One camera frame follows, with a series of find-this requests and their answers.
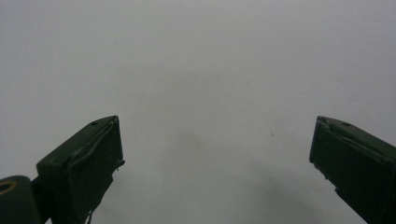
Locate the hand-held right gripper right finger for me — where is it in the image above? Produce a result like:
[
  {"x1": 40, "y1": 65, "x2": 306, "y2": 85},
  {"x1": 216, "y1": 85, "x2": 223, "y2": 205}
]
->
[{"x1": 308, "y1": 116, "x2": 396, "y2": 224}]

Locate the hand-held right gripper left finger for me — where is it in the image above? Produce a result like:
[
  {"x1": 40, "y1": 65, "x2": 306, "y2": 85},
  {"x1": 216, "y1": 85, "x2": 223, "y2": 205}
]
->
[{"x1": 35, "y1": 115, "x2": 126, "y2": 224}]

